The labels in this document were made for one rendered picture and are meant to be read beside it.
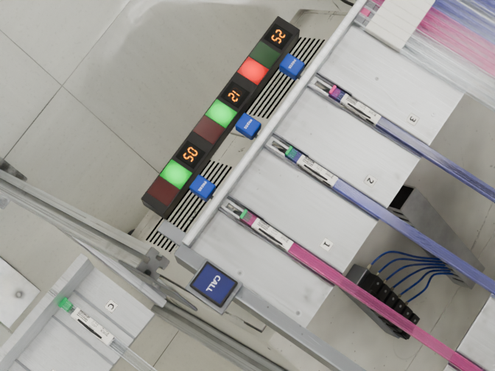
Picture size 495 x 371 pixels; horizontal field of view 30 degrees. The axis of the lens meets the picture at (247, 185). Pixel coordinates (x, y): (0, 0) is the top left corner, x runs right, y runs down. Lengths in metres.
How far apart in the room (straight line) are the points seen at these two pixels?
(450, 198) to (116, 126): 0.72
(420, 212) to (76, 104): 0.76
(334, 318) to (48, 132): 0.72
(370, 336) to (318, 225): 0.44
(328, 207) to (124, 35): 0.83
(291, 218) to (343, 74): 0.23
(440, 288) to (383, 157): 0.51
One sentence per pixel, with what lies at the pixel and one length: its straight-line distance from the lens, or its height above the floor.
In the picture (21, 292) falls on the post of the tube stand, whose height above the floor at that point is 0.01.
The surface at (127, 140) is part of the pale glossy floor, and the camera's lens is 2.01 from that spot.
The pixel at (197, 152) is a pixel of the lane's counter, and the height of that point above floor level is 0.66.
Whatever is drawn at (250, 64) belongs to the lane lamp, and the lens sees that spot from 1.35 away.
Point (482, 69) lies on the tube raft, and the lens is 1.37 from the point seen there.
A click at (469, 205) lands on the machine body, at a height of 0.62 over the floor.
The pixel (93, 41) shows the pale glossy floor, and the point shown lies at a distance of 1.95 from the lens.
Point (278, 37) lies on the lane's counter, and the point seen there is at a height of 0.66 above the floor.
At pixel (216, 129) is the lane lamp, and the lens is 1.32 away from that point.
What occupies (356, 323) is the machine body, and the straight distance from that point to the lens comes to 1.64.
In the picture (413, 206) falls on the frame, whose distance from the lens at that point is 1.60.
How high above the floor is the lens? 1.76
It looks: 53 degrees down
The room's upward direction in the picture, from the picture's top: 109 degrees clockwise
